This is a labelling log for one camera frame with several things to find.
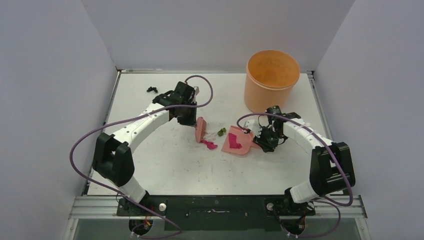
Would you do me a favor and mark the black paper scrap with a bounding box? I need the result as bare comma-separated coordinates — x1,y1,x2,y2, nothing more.
146,86,159,94

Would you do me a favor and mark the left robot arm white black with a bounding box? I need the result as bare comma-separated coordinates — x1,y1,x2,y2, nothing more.
93,81,199,216

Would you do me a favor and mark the pink plastic dustpan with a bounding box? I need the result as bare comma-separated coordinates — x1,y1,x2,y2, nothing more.
221,125,260,157

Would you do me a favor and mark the pink plastic hand brush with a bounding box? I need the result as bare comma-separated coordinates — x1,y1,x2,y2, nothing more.
194,116,208,143

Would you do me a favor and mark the orange plastic bucket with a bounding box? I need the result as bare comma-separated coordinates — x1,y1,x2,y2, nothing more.
244,49,300,112

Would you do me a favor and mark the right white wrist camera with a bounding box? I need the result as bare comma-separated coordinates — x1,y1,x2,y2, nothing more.
243,119,259,135

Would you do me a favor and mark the magenta paper scrap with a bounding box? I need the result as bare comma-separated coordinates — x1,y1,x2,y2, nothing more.
200,140,218,150
228,133,242,149

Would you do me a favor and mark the green paper scrap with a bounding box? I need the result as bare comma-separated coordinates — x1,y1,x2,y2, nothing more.
217,127,227,137

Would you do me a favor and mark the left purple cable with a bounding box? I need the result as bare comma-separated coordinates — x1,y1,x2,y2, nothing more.
69,75,214,240

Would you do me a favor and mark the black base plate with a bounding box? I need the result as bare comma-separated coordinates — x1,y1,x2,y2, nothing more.
115,194,319,232

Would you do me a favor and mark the white paper scrap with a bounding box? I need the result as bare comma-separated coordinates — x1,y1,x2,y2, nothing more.
204,132,218,142

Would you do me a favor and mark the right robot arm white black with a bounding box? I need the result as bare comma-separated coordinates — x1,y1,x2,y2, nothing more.
253,105,356,215

